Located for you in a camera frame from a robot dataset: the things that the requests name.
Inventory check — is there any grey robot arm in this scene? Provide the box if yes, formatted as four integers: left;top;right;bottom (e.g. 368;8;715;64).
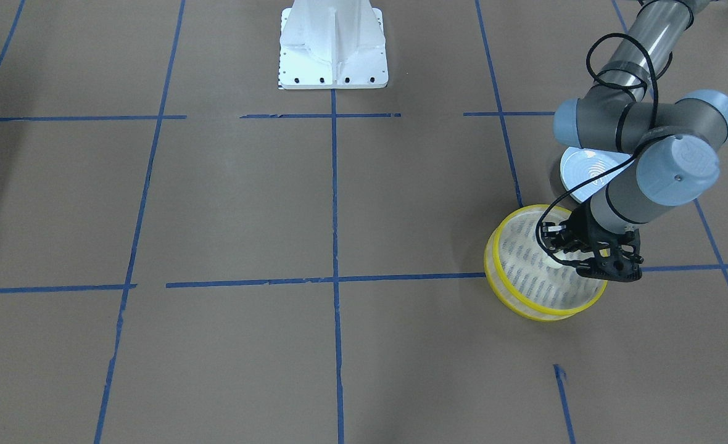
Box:
534;1;728;282

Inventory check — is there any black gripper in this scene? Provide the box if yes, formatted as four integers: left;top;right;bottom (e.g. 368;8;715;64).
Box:
540;202;643;282

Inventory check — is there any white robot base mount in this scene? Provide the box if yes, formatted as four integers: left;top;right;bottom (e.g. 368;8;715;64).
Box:
278;1;389;90

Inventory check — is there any yellow rimmed white steamer basket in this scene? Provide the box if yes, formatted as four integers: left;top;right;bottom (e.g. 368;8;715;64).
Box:
484;205;607;321

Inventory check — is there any light blue plate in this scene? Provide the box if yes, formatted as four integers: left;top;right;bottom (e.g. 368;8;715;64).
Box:
560;147;630;203

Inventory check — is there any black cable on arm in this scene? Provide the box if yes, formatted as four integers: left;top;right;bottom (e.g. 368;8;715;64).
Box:
536;32;674;267

